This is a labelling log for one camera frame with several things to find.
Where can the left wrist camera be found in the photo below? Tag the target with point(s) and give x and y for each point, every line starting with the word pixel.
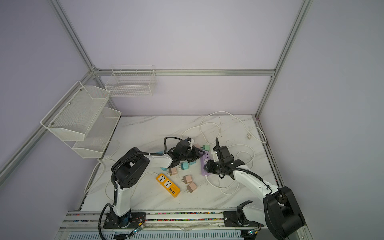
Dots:
pixel 190 140

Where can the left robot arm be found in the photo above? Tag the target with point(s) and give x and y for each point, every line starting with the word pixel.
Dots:
pixel 127 171

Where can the teal mountain-shaped power strip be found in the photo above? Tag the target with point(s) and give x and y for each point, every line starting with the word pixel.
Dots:
pixel 163 169

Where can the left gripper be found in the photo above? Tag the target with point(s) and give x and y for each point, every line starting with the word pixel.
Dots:
pixel 195 151

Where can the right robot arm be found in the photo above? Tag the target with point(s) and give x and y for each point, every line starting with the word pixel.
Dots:
pixel 278 209

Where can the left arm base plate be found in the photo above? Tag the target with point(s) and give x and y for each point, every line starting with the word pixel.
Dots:
pixel 127 221

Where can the purple power strip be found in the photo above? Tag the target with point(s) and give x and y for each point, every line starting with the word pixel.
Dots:
pixel 204 160

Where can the upper white mesh shelf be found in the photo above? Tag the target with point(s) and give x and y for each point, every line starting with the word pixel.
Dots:
pixel 72 118

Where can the mint charger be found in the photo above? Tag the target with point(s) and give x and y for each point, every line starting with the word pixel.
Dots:
pixel 184 166

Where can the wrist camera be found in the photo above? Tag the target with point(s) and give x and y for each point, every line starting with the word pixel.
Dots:
pixel 190 140
pixel 216 150

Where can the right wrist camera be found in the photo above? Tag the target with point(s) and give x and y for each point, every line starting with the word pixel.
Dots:
pixel 216 150

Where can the lower white mesh shelf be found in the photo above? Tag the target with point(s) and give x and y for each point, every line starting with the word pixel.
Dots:
pixel 101 132

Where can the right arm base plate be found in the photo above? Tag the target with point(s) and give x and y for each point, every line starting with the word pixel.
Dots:
pixel 234 219

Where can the green charger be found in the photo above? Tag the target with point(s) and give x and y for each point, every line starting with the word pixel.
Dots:
pixel 206 148

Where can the white mesh shelf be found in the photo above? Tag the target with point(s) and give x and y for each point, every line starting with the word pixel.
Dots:
pixel 101 132
pixel 72 118

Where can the orange power strip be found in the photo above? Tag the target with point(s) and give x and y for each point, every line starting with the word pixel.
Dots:
pixel 168 185

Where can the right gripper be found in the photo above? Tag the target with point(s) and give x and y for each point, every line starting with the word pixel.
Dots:
pixel 210 168

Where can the white wire basket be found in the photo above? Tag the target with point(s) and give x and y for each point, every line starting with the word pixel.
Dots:
pixel 131 81

